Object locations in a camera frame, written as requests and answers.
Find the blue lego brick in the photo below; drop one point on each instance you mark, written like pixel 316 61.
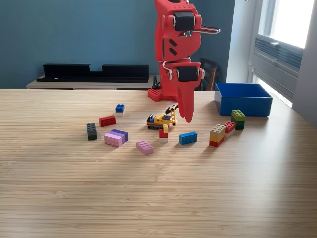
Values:
pixel 188 138

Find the blue on white brick stack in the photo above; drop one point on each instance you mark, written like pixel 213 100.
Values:
pixel 120 108

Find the red lego brick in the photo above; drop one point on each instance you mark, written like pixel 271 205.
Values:
pixel 107 121

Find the blue plastic bin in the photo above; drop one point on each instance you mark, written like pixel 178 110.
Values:
pixel 244 105

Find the pink lego brick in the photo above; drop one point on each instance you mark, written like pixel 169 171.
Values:
pixel 144 147

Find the dark wooden chair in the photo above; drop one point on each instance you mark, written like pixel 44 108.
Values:
pixel 210 74

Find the small yellow toy digger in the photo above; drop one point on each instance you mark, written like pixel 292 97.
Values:
pixel 162 120

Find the yellow red white brick stack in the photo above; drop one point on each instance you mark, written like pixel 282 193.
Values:
pixel 163 135

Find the tan yellow red brick stack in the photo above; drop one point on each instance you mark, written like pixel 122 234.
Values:
pixel 217 136

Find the red on white brick stack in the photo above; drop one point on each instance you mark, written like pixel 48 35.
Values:
pixel 229 127

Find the green brick stack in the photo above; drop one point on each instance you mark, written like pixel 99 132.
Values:
pixel 238 119

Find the pink purple brick stack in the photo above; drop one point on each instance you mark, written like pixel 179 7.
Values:
pixel 116 138

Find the grey window vent unit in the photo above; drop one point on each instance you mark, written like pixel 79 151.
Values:
pixel 277 62

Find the dark grey black brick stack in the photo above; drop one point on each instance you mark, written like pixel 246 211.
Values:
pixel 91 131

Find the bright window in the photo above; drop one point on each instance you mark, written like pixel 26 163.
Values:
pixel 292 22

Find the pale wooden sideboard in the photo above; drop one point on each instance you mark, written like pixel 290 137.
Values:
pixel 49 85

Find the black wall shelf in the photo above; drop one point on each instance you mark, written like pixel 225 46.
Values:
pixel 64 72

